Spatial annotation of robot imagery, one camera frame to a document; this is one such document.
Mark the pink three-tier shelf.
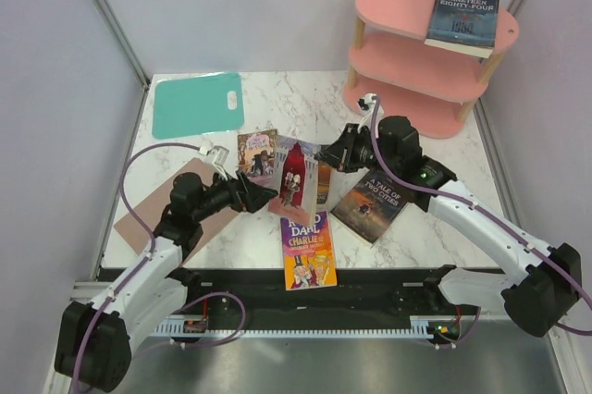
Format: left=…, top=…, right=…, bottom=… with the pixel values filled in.
left=344, top=0, right=519, bottom=139

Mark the Nineteen Eighty-Four book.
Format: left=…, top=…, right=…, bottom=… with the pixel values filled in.
left=425, top=0, right=500, bottom=58

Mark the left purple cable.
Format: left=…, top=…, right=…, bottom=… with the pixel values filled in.
left=71, top=142, right=204, bottom=384

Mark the brown cardboard file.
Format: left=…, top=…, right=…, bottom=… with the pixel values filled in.
left=115, top=158, right=238, bottom=267

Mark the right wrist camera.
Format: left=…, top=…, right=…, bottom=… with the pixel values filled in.
left=357, top=93, right=379, bottom=115

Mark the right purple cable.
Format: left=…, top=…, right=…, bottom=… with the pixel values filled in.
left=367, top=95, right=592, bottom=336

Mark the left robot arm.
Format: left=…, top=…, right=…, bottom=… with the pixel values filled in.
left=54, top=172, right=278, bottom=392

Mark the purple cable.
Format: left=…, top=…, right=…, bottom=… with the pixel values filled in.
left=367, top=95, right=592, bottom=336
left=71, top=142, right=204, bottom=384

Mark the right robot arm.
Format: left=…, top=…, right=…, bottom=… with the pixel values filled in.
left=317, top=117, right=591, bottom=337

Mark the Hamlet red cover book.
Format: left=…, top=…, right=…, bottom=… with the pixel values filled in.
left=268, top=135, right=320, bottom=227

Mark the teal plastic file folder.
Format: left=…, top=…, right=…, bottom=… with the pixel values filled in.
left=152, top=72, right=245, bottom=140

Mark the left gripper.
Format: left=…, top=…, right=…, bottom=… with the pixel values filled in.
left=192, top=166, right=277, bottom=222

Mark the dark orange Edward Bulane book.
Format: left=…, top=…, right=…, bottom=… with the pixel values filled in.
left=316, top=158, right=332, bottom=210

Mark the A Tale of Two Cities book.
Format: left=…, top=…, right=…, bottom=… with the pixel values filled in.
left=331, top=170, right=408, bottom=247

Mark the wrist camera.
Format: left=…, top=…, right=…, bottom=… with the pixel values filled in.
left=197, top=145, right=228, bottom=180
left=357, top=93, right=379, bottom=115

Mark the purple illustrated children's book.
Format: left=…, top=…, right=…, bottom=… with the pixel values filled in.
left=237, top=129, right=278, bottom=185

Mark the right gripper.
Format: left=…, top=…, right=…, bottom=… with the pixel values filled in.
left=315, top=123, right=400, bottom=178

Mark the Roald Dahl Charlie book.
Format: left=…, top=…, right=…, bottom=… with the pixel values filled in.
left=280, top=211, right=337, bottom=290

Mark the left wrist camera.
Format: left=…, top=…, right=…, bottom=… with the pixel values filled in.
left=197, top=145, right=228, bottom=180

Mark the white slotted cable duct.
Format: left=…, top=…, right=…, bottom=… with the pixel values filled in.
left=150, top=315, right=452, bottom=339

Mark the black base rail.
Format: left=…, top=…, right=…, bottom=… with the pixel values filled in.
left=170, top=269, right=477, bottom=331

